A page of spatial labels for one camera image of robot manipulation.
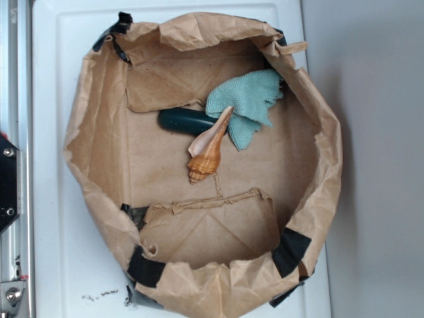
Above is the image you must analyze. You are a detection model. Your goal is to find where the orange spiral conch shell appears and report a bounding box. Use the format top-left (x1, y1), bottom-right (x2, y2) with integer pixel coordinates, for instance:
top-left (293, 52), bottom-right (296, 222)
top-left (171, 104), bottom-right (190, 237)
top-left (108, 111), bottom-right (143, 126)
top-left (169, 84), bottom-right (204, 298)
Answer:
top-left (187, 107), bottom-right (234, 184)

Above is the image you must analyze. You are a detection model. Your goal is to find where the aluminium frame rail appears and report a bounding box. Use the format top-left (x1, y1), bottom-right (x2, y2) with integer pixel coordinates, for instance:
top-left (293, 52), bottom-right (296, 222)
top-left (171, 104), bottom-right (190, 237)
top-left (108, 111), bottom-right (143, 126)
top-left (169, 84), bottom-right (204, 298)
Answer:
top-left (1, 1), bottom-right (36, 317)

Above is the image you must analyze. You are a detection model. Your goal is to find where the black mounting plate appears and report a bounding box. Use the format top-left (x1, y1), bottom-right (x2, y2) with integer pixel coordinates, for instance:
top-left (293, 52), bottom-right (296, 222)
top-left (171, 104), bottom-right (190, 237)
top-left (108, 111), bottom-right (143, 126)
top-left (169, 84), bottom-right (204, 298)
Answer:
top-left (0, 133), bottom-right (19, 235)

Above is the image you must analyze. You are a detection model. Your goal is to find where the dark green oblong object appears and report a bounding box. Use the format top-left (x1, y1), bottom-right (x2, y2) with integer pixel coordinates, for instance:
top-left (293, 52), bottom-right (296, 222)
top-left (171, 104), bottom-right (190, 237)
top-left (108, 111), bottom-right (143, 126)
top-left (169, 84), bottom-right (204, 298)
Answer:
top-left (158, 107), bottom-right (217, 136)

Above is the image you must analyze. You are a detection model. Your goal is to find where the brown paper lined bin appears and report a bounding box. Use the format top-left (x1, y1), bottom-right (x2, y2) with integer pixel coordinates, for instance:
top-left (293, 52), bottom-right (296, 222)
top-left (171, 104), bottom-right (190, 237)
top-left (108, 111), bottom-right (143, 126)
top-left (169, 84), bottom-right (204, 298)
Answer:
top-left (64, 13), bottom-right (343, 317)

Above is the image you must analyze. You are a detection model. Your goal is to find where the teal terry cloth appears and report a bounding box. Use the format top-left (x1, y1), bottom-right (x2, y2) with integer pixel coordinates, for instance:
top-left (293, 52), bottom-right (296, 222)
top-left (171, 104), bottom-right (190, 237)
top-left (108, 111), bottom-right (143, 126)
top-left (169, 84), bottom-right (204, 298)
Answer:
top-left (205, 68), bottom-right (283, 151)

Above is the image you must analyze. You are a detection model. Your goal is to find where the white plastic tray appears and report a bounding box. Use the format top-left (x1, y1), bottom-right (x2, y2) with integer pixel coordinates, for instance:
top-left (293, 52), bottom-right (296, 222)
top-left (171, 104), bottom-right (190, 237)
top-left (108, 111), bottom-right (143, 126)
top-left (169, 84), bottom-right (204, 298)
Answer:
top-left (31, 3), bottom-right (333, 318)

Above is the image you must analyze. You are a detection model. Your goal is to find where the silver corner bracket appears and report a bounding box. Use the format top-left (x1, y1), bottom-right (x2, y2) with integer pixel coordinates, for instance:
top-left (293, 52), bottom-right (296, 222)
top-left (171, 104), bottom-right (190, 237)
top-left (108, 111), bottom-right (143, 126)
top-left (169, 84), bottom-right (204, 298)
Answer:
top-left (1, 280), bottom-right (30, 318)

